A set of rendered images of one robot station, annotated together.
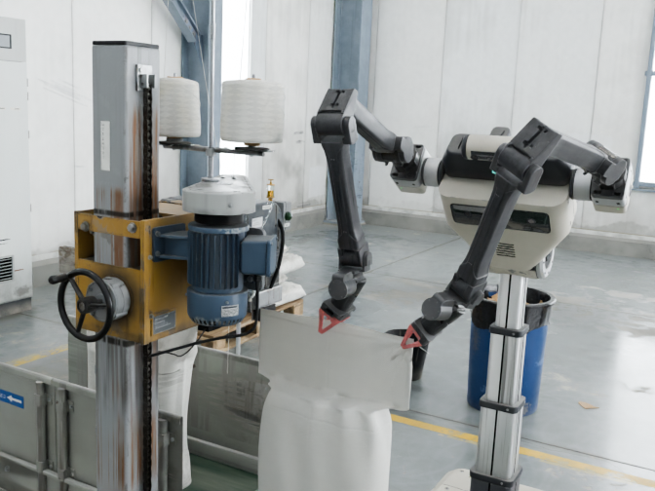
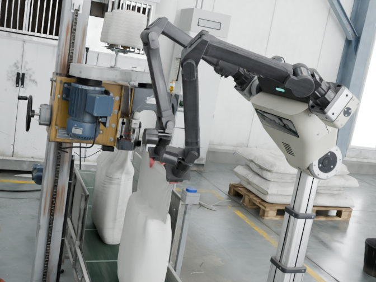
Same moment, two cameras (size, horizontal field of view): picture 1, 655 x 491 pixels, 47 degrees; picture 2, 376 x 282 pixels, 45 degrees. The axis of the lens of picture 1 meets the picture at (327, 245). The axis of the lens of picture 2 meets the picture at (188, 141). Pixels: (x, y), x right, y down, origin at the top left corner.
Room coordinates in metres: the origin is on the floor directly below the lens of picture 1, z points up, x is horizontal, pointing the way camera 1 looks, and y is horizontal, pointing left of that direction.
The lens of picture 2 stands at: (0.52, -1.39, 1.53)
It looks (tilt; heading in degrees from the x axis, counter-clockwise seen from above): 10 degrees down; 38
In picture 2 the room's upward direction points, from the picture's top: 10 degrees clockwise
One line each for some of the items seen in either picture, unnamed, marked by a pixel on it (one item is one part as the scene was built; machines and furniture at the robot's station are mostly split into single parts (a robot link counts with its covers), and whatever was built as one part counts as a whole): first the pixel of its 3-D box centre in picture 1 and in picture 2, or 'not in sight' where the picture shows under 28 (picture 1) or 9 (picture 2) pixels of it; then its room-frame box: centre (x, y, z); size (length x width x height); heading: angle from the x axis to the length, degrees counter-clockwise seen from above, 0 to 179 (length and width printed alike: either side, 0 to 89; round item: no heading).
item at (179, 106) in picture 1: (174, 107); (115, 28); (2.10, 0.44, 1.61); 0.15 x 0.14 x 0.17; 61
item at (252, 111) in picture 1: (252, 112); (127, 29); (1.98, 0.21, 1.61); 0.17 x 0.17 x 0.17
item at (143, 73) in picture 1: (147, 78); (76, 5); (1.87, 0.45, 1.68); 0.05 x 0.03 x 0.06; 151
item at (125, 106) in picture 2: not in sight; (122, 99); (2.15, 0.36, 1.26); 0.22 x 0.05 x 0.16; 61
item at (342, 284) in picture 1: (348, 274); (157, 131); (1.99, -0.06, 1.19); 0.11 x 0.09 x 0.12; 152
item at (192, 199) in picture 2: not in sight; (190, 196); (2.40, 0.00, 0.81); 0.08 x 0.08 x 0.06; 61
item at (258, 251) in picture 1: (259, 259); (99, 107); (1.84, 0.17, 1.25); 0.10 x 0.08 x 0.12; 176
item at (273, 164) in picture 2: not in sight; (287, 165); (5.06, 0.75, 0.56); 0.66 x 0.42 x 0.15; 151
